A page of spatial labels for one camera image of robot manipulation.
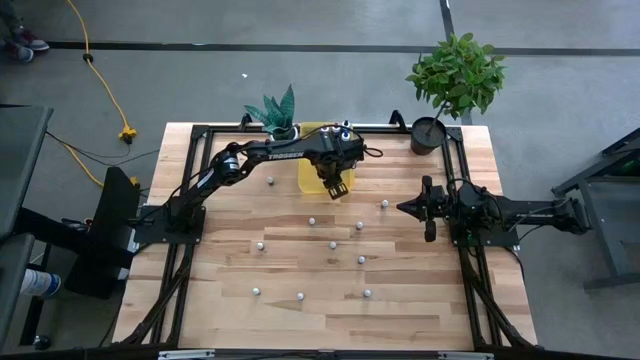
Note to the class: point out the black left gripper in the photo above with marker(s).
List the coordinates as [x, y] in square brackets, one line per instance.
[332, 167]

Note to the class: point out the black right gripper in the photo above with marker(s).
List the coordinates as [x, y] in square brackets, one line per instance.
[437, 206]

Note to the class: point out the blue nozzle food coloring bottle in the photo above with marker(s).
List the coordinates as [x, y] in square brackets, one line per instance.
[345, 135]

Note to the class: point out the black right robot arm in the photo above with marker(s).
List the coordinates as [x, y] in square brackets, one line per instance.
[535, 215]

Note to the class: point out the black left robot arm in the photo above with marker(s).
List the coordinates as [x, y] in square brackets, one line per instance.
[280, 154]

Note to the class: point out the yellow translucent plastic tray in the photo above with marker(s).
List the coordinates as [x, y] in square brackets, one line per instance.
[307, 182]

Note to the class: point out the leafy tree in black pot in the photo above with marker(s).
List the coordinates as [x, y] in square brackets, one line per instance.
[427, 135]

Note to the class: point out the snake plant in white pot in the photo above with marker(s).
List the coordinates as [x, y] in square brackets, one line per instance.
[280, 112]

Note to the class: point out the dark grey cart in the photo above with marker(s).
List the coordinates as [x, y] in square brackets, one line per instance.
[615, 225]

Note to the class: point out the black stand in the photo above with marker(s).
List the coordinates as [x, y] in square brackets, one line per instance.
[115, 210]

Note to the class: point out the white object with blue rim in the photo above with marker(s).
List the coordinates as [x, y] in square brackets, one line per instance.
[37, 282]

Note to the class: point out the dark grey desk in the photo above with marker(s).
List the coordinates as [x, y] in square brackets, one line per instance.
[12, 290]
[20, 160]

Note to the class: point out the black caster wheel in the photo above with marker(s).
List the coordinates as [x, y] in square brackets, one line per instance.
[42, 343]

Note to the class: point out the person's shoe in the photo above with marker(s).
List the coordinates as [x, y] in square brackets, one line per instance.
[22, 52]
[36, 44]

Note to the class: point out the person's leg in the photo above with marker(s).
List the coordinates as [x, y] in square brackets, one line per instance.
[7, 15]

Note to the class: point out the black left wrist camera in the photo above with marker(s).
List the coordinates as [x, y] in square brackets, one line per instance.
[352, 147]

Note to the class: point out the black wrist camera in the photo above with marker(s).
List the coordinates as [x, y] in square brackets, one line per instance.
[352, 147]
[472, 196]

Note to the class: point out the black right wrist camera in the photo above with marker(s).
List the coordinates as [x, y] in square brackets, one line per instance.
[472, 196]

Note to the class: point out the black aluminium extrusion frame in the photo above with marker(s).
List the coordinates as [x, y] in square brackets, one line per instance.
[385, 131]

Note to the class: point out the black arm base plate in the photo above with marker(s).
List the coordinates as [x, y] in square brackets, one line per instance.
[150, 230]
[500, 241]

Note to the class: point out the silver metal bracket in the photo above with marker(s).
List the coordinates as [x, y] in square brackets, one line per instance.
[465, 356]
[185, 354]

